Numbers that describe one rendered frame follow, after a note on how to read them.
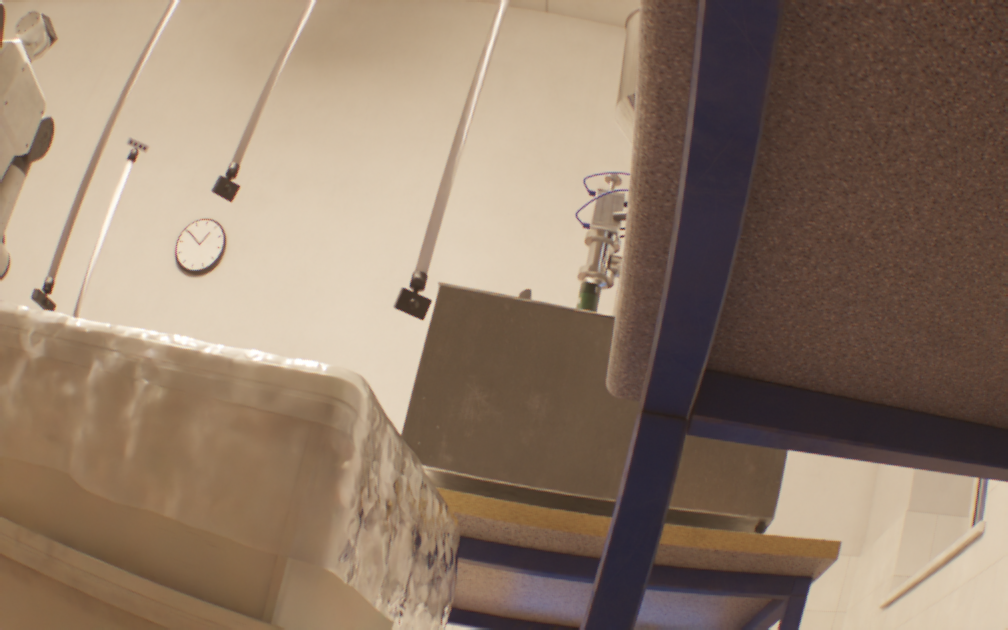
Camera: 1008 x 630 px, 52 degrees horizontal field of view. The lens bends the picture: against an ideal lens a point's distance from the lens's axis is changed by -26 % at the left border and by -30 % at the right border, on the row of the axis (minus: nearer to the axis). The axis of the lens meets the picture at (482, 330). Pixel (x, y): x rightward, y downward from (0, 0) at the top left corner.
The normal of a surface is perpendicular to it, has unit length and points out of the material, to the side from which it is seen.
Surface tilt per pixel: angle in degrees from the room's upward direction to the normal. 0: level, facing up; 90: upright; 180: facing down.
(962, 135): 180
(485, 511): 90
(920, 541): 90
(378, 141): 90
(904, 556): 90
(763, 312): 180
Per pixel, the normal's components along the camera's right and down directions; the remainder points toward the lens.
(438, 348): -0.03, -0.40
